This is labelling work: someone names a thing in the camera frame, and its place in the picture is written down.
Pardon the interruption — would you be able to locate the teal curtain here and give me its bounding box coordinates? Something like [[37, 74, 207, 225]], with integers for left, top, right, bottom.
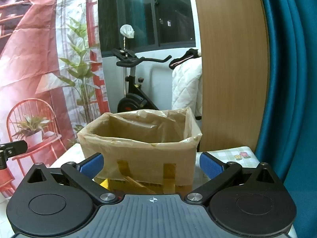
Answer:
[[255, 0, 317, 238]]

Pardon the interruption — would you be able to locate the black and pink garment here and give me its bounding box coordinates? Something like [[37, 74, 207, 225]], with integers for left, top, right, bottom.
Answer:
[[169, 49, 201, 69]]

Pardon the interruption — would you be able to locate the white quilted blanket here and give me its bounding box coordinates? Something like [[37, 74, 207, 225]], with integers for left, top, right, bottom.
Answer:
[[171, 57, 203, 117]]

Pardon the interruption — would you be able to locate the white plastic bag cover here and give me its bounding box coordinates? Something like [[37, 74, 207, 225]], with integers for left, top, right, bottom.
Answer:
[[120, 24, 135, 39]]

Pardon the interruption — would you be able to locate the cardboard box with plastic liner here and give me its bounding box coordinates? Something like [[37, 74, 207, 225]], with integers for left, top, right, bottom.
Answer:
[[77, 107, 203, 195]]

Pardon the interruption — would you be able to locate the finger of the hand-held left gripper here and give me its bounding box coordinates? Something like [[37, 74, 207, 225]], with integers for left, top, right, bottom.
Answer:
[[0, 140, 28, 158]]

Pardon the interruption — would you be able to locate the red printed backdrop cloth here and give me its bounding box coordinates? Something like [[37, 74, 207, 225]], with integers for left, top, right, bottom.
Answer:
[[0, 0, 111, 199]]

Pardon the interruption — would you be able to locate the wooden panel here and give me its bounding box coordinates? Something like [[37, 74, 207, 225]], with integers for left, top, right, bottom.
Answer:
[[192, 0, 270, 152]]

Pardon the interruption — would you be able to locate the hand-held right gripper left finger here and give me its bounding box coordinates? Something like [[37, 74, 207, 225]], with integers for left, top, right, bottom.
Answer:
[[26, 153, 119, 205]]

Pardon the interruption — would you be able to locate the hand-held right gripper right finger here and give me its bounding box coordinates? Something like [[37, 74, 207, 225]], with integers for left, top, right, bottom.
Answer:
[[184, 152, 284, 205]]

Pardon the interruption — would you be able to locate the dark window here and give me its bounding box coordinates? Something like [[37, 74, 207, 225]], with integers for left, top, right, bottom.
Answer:
[[96, 0, 196, 51]]

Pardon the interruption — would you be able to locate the black exercise bike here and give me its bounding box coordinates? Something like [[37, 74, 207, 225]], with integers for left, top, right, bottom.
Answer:
[[112, 48, 172, 114]]

